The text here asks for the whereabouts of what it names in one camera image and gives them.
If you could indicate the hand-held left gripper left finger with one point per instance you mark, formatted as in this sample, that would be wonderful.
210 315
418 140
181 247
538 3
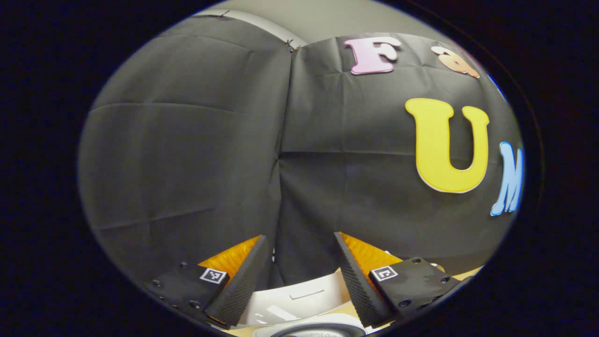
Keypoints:
238 285

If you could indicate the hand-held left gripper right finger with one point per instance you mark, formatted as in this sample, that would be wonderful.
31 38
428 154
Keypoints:
358 285

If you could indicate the white rice cooker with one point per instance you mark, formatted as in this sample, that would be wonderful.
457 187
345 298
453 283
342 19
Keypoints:
299 299

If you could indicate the black backdrop cloth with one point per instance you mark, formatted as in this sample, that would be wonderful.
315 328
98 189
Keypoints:
187 154

